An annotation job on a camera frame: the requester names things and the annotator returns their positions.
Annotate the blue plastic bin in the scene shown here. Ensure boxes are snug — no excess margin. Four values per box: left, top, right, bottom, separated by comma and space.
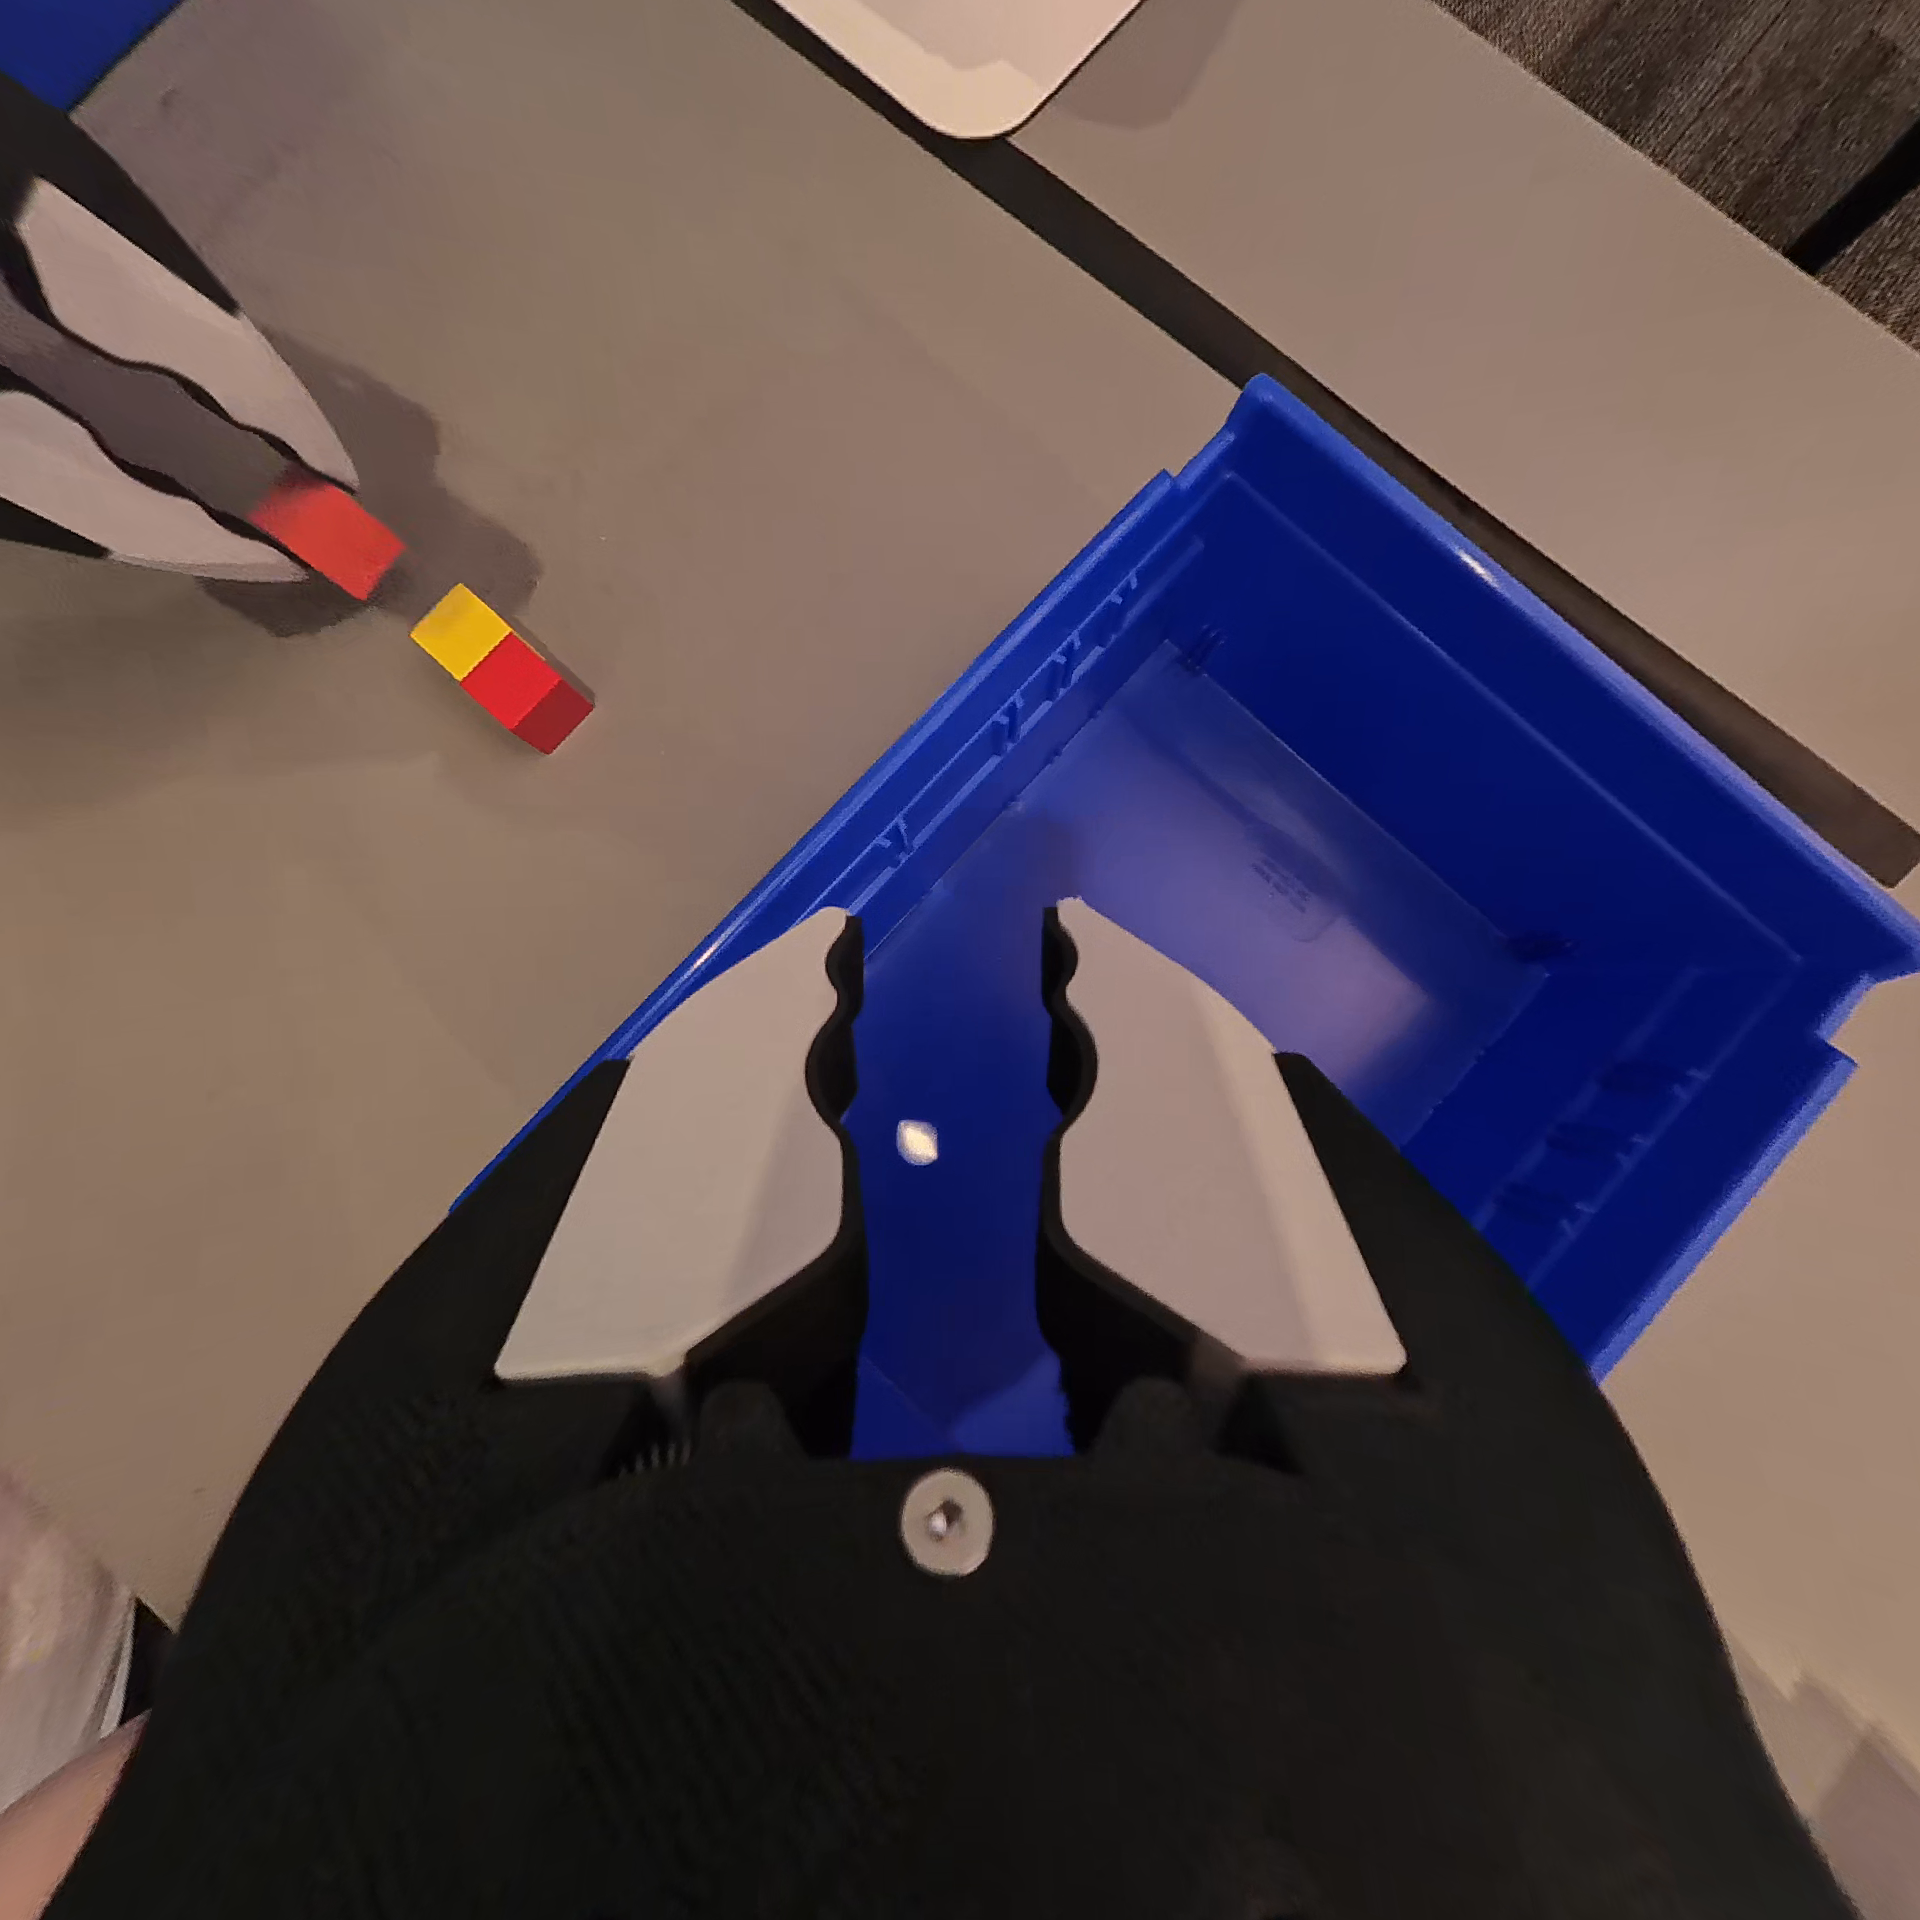
450, 375, 1920, 1464
0, 0, 169, 109

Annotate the person's leg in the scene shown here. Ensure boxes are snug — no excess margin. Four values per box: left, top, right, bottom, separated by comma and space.
0, 1710, 153, 1920

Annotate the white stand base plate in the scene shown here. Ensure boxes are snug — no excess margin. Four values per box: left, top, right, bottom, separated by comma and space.
778, 0, 1151, 141

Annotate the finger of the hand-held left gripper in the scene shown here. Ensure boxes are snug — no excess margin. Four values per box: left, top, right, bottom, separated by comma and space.
0, 323, 318, 586
13, 175, 361, 490

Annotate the red wooden cube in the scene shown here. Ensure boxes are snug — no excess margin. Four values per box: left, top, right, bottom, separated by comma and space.
458, 632, 598, 756

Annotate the black strip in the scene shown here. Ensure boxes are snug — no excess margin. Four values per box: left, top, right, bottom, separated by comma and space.
727, 0, 1920, 888

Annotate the orange wooden cube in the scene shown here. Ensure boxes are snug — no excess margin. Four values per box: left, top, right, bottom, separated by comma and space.
247, 462, 409, 600

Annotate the yellow wooden cube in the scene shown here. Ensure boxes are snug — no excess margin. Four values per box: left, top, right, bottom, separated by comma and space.
409, 582, 522, 680

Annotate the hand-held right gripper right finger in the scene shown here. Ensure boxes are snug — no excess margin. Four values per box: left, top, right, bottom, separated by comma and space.
1038, 901, 1409, 1390

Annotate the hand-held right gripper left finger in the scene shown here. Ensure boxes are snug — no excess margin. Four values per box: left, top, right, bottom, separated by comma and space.
496, 908, 874, 1390

